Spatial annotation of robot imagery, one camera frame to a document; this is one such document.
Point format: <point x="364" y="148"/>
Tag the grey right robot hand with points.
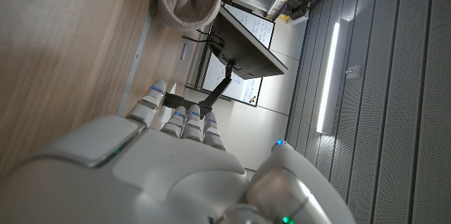
<point x="141" y="181"/>

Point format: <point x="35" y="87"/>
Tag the computer monitor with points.
<point x="243" y="55"/>

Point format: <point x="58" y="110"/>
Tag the long ceiling light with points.
<point x="329" y="76"/>

